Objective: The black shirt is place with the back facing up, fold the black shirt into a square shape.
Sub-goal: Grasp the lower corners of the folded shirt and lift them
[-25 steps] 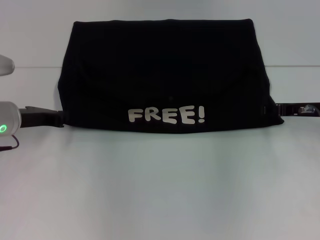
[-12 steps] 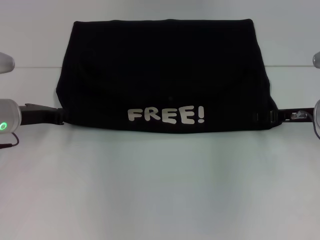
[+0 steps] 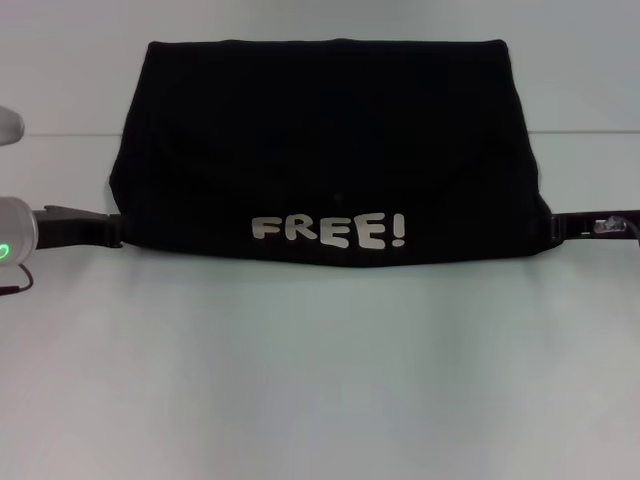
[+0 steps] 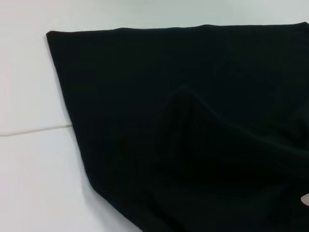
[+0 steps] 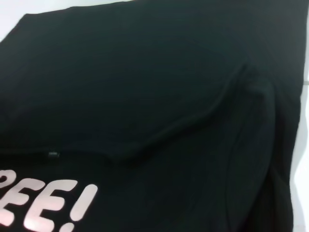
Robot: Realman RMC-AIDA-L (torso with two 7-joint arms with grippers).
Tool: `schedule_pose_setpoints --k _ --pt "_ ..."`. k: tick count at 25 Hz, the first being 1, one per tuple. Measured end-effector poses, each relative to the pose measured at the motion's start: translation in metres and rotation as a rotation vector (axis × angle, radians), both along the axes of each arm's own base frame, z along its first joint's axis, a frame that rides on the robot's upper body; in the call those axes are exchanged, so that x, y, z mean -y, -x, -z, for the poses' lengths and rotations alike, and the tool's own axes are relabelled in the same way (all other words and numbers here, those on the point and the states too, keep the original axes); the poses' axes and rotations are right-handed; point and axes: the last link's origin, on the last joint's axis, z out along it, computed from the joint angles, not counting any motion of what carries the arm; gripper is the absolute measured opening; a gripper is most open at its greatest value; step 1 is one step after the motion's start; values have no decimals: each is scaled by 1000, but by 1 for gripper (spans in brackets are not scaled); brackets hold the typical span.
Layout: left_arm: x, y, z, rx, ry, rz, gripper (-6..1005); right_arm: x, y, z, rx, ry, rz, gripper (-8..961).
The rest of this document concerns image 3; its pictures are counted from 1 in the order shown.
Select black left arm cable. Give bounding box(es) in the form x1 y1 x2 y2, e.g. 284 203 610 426
0 263 34 297

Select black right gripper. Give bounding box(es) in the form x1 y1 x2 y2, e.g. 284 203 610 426
546 209 640 247

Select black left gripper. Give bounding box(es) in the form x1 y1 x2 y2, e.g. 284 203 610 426
31 204 127 250

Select black shirt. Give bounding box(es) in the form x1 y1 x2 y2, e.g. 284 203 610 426
108 36 555 269

